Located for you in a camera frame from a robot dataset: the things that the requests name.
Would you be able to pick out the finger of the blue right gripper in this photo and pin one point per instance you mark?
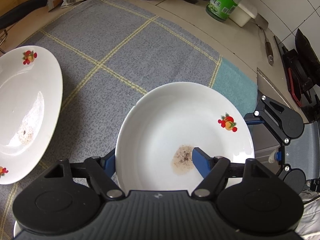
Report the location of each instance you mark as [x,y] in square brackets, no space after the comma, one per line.
[254,122]

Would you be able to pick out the metal spatula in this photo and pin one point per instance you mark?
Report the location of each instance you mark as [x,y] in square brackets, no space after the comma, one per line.
[262,23]

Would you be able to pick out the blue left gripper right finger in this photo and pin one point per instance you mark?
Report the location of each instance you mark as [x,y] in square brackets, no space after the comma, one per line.
[202,161]

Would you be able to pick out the black gas stove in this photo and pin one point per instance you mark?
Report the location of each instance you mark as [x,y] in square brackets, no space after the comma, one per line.
[301,68]

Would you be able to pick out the green pickle jar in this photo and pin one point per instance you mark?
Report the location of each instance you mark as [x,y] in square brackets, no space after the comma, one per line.
[221,9]

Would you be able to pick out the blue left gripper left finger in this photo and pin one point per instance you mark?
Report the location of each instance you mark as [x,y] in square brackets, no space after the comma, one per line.
[108,163]

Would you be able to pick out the white plate back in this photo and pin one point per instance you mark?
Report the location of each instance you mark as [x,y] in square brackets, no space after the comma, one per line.
[31,97]

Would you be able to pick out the cleaver knife black handle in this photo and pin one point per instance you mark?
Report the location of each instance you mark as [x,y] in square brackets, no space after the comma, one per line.
[19,12]

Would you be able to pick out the stained white plate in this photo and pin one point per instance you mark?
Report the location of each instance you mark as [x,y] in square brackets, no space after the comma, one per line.
[155,141]

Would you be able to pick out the grey teal dish towel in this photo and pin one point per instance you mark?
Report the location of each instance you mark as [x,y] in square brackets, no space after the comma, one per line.
[111,53]

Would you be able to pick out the white small container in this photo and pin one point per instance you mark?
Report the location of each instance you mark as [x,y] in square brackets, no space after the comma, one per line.
[244,12]

